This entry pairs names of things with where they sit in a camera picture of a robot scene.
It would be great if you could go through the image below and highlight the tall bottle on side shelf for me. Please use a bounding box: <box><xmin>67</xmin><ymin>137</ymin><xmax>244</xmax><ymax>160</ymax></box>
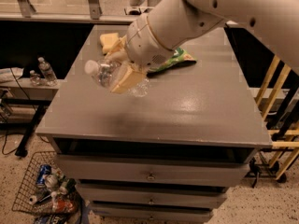
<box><xmin>38</xmin><ymin>57</ymin><xmax>57</xmax><ymax>86</ymax></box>

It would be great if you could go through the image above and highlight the blue soda can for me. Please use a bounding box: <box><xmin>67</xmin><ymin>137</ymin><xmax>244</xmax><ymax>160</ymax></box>
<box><xmin>36</xmin><ymin>164</ymin><xmax>51</xmax><ymax>187</ymax></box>

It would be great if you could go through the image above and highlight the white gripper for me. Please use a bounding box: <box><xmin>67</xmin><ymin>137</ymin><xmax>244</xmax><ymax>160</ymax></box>
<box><xmin>105</xmin><ymin>14</ymin><xmax>174</xmax><ymax>94</ymax></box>

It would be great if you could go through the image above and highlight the black cable on floor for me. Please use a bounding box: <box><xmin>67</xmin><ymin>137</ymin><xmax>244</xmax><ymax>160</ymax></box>
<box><xmin>0</xmin><ymin>68</ymin><xmax>24</xmax><ymax>157</ymax></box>

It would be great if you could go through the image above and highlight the top cabinet drawer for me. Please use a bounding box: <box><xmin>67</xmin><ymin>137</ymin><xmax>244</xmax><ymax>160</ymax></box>
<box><xmin>54</xmin><ymin>154</ymin><xmax>249</xmax><ymax>187</ymax></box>

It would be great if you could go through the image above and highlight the green snack bag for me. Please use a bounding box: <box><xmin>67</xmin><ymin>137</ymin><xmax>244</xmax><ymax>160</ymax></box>
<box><xmin>149</xmin><ymin>48</ymin><xmax>197</xmax><ymax>73</ymax></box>

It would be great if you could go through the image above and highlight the bottom cabinet drawer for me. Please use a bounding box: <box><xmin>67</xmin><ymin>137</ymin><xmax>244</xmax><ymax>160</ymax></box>
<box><xmin>90</xmin><ymin>203</ymin><xmax>213</xmax><ymax>223</ymax></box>

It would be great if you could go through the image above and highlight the cabinet drawer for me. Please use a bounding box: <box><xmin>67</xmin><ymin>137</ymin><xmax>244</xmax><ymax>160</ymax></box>
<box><xmin>54</xmin><ymin>154</ymin><xmax>249</xmax><ymax>187</ymax></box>
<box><xmin>76</xmin><ymin>184</ymin><xmax>227</xmax><ymax>209</ymax></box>
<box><xmin>90</xmin><ymin>203</ymin><xmax>213</xmax><ymax>223</ymax></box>

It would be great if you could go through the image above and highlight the green bottle in basket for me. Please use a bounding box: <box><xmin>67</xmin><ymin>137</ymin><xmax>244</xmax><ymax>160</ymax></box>
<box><xmin>59</xmin><ymin>178</ymin><xmax>76</xmax><ymax>195</ymax></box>

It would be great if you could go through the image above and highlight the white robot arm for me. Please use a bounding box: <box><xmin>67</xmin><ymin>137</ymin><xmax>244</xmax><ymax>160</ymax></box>
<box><xmin>107</xmin><ymin>0</ymin><xmax>299</xmax><ymax>93</ymax></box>

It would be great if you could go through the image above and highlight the grey drawer cabinet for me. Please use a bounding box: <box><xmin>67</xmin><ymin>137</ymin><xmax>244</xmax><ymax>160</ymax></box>
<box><xmin>36</xmin><ymin>24</ymin><xmax>273</xmax><ymax>224</ymax></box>

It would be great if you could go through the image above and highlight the middle cabinet drawer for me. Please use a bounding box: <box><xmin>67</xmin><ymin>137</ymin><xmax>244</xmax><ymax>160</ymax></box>
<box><xmin>76</xmin><ymin>184</ymin><xmax>227</xmax><ymax>209</ymax></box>

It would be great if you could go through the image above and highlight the clear plastic water bottle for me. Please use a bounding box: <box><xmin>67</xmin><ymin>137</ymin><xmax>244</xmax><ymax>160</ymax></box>
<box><xmin>84</xmin><ymin>60</ymin><xmax>150</xmax><ymax>97</ymax></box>

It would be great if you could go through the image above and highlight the yellow sponge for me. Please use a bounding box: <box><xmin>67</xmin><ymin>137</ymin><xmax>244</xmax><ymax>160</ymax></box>
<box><xmin>99</xmin><ymin>33</ymin><xmax>119</xmax><ymax>54</ymax></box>

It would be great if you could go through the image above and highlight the orange can in basket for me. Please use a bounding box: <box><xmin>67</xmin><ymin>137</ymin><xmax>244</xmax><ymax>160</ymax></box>
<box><xmin>52</xmin><ymin>200</ymin><xmax>77</xmax><ymax>213</ymax></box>

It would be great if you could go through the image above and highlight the wire basket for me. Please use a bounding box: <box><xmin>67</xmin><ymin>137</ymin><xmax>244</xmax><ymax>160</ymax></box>
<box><xmin>12</xmin><ymin>151</ymin><xmax>79</xmax><ymax>216</ymax></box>

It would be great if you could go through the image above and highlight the short bottle on side shelf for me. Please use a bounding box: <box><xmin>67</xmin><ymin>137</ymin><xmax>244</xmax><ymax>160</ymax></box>
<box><xmin>30</xmin><ymin>70</ymin><xmax>42</xmax><ymax>86</ymax></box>

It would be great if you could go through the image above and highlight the grey side table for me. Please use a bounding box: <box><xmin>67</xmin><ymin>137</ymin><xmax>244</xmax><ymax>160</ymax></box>
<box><xmin>0</xmin><ymin>78</ymin><xmax>63</xmax><ymax>158</ymax></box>

